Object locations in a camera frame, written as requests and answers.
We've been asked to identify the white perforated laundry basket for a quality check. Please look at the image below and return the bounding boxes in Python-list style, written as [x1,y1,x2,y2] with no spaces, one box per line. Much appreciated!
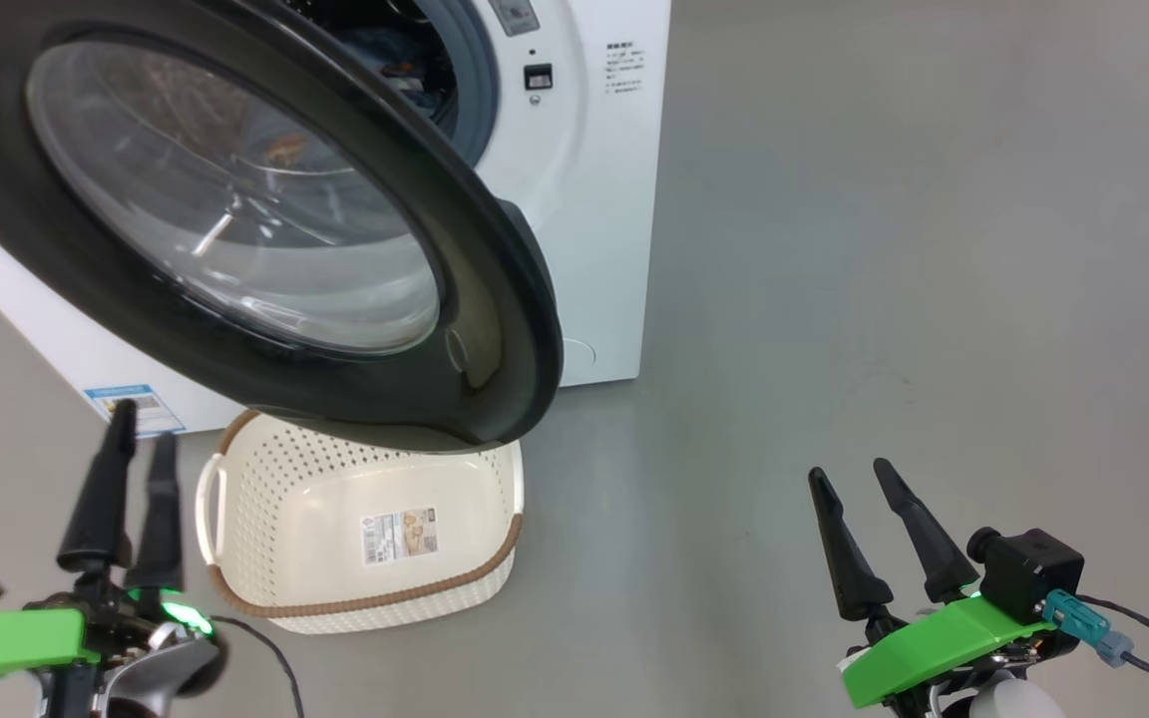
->
[195,409,526,636]

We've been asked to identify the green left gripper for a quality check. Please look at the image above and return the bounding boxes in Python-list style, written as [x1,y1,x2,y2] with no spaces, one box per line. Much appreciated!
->
[0,399,223,699]

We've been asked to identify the paper label in basket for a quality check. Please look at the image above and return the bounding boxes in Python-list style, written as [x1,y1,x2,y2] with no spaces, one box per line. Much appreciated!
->
[360,507,439,566]

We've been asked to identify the blue cartoon print garment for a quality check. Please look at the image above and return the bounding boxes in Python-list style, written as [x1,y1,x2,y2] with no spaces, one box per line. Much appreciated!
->
[335,25,458,116]

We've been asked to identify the teal right cable connector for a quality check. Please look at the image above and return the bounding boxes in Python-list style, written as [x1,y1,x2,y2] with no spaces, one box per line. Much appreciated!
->
[1041,588,1134,667]

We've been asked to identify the dark round glass washer door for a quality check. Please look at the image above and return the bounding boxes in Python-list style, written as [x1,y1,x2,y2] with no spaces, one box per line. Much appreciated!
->
[0,0,566,455]

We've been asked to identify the round white filter cover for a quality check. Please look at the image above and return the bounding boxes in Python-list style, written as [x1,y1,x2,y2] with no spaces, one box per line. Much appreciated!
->
[560,337,597,385]

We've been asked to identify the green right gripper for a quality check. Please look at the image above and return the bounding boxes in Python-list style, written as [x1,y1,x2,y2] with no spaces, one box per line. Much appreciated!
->
[807,458,1079,711]

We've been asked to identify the blue energy label sticker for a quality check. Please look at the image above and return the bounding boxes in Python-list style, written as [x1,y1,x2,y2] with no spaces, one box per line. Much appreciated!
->
[84,384,187,438]

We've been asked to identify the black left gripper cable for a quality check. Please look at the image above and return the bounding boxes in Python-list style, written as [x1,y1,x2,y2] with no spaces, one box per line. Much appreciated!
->
[210,615,306,718]

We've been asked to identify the white front-load washing machine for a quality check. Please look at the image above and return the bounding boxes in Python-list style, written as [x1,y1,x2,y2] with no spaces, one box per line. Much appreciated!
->
[0,0,672,440]

